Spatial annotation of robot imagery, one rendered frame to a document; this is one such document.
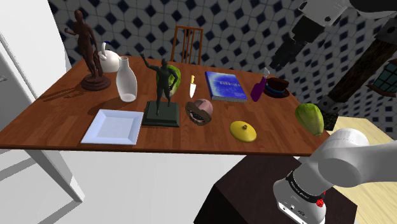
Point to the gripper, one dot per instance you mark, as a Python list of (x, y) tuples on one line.
[(307, 30)]

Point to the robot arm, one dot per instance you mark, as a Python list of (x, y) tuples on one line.
[(338, 158)]

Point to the brown hat with blue band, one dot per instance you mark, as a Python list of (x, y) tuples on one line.
[(277, 86)]

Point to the purple spray bottle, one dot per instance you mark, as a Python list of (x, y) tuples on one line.
[(258, 89)]

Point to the green oblong papaya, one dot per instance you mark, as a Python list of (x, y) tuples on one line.
[(310, 118)]

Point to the blue book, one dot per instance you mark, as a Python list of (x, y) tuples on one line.
[(225, 85)]

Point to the yellow lid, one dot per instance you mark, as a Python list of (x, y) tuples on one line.
[(243, 131)]

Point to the brown wooden chair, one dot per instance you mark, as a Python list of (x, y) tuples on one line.
[(187, 43)]

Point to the green round melon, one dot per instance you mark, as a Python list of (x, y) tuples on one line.
[(176, 79)]

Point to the dark green human figure statue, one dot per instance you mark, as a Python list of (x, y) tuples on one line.
[(163, 80)]

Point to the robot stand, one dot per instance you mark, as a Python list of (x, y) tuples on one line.
[(248, 186)]

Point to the clear glass bottle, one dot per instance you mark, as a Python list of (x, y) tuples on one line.
[(126, 83)]

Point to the white teapot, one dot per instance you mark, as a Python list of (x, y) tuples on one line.
[(110, 60)]

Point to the white square plate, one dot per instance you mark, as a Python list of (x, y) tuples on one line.
[(113, 127)]

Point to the brown human figure statue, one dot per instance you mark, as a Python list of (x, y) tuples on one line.
[(88, 43)]

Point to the brown wooden table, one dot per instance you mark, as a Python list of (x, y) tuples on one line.
[(62, 124)]

